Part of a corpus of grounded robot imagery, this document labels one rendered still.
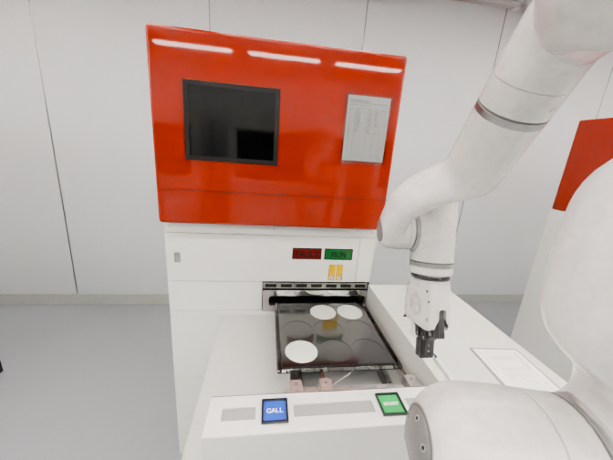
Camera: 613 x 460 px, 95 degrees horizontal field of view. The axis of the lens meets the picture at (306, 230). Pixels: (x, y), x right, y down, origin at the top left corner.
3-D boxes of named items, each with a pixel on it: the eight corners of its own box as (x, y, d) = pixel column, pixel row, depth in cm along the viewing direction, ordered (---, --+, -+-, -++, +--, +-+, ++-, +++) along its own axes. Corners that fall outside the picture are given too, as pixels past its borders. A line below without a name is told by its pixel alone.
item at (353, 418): (211, 444, 66) (210, 396, 62) (429, 428, 74) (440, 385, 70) (202, 491, 57) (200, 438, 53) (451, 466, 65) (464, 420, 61)
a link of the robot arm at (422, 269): (401, 256, 62) (400, 269, 62) (423, 264, 54) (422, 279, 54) (436, 257, 64) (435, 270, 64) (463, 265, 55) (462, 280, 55)
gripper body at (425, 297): (401, 266, 63) (398, 314, 64) (427, 276, 53) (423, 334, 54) (432, 266, 64) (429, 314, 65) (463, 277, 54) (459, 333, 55)
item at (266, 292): (262, 308, 118) (263, 288, 115) (363, 308, 124) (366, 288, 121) (262, 311, 116) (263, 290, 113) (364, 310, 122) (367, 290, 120)
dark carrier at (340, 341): (277, 304, 113) (277, 303, 113) (359, 304, 118) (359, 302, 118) (281, 369, 80) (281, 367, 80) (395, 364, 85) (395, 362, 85)
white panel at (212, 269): (171, 312, 115) (165, 217, 104) (363, 310, 127) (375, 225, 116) (169, 317, 112) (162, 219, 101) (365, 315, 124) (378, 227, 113)
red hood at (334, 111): (204, 191, 168) (202, 80, 152) (337, 197, 180) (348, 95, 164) (157, 223, 97) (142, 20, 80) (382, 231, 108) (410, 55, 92)
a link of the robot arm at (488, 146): (439, 119, 34) (377, 258, 58) (566, 126, 35) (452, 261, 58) (420, 86, 40) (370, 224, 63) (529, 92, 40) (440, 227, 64)
